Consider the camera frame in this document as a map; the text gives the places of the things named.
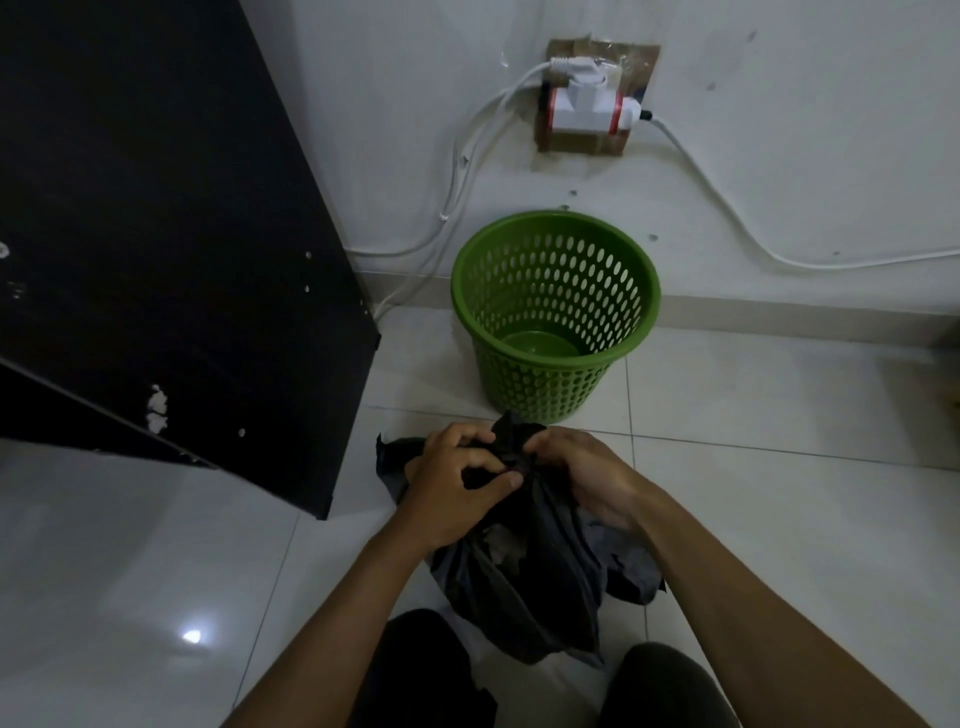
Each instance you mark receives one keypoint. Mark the green perforated plastic wastebasket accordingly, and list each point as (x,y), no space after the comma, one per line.
(555,315)

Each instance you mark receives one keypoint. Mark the person's right hand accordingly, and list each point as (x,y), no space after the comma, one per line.
(596,480)

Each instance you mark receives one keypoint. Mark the black wooden cabinet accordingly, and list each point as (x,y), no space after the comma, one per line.
(150,247)

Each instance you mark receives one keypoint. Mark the person's left thumb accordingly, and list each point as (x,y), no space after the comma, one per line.
(491,491)

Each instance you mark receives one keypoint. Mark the person's left forearm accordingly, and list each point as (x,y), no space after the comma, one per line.
(337,630)

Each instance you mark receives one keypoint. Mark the person's right forearm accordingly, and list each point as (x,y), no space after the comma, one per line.
(757,615)

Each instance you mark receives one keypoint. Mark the person's left leg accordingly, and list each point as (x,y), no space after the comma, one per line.
(420,667)

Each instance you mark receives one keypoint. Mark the white power plug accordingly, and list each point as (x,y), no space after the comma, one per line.
(577,69)

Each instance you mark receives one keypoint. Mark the person's left hand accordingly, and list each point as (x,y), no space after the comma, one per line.
(442,487)

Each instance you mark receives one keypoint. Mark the person's leg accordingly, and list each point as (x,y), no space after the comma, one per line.
(420,667)
(667,690)

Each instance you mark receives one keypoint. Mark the black plastic garbage bag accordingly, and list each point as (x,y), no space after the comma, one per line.
(540,577)

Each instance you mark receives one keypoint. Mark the brown cardboard wall patch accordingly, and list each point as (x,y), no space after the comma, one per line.
(637,71)

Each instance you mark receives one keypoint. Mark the white multi-plug power adapter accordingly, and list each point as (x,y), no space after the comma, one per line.
(592,109)

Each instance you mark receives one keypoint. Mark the person's right leg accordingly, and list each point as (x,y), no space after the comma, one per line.
(667,690)

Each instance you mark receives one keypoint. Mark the person's right fingers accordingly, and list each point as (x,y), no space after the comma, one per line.
(547,446)

